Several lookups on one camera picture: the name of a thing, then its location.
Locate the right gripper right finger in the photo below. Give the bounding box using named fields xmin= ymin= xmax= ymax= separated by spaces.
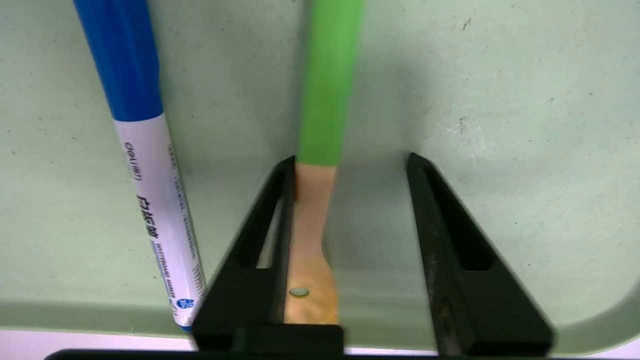
xmin=405 ymin=152 xmax=555 ymax=357

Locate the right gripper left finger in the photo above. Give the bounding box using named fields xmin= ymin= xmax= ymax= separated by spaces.
xmin=192 ymin=155 xmax=346 ymax=352

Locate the blue white whiteboard marker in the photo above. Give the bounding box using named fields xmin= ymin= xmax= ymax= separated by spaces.
xmin=72 ymin=0 xmax=208 ymax=332

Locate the yellow pasta spoon green handle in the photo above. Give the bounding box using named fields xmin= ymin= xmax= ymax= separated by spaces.
xmin=283 ymin=0 xmax=366 ymax=326

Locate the light green plastic tray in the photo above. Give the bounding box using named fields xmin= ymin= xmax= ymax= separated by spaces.
xmin=0 ymin=0 xmax=640 ymax=357

